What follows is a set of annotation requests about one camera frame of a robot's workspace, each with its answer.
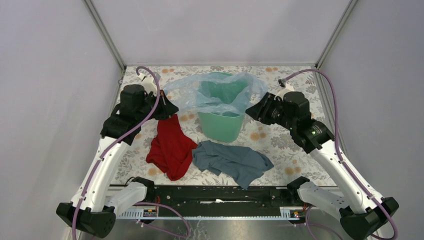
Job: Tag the green plastic trash bin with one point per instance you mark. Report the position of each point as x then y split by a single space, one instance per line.
220 126

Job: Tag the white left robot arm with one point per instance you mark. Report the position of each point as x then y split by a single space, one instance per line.
90 210

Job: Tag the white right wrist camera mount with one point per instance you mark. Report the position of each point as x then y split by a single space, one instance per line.
286 88

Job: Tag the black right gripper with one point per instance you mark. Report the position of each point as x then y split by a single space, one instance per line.
260 111

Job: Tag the light blue plastic trash bag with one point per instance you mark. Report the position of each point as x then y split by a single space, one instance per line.
184 92

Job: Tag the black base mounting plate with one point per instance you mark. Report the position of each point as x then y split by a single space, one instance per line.
204 199

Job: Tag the white slotted cable duct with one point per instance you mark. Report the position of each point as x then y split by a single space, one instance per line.
160 213

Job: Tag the red cloth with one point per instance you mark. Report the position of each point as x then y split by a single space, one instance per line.
171 150

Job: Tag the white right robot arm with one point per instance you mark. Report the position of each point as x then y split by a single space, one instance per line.
361 210

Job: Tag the grey-blue cloth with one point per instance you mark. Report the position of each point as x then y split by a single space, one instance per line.
241 163

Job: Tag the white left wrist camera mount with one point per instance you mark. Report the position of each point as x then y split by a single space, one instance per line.
148 83

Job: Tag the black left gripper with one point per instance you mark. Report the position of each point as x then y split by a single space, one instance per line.
167 108

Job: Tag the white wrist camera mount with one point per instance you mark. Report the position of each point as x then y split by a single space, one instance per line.
148 83
286 88

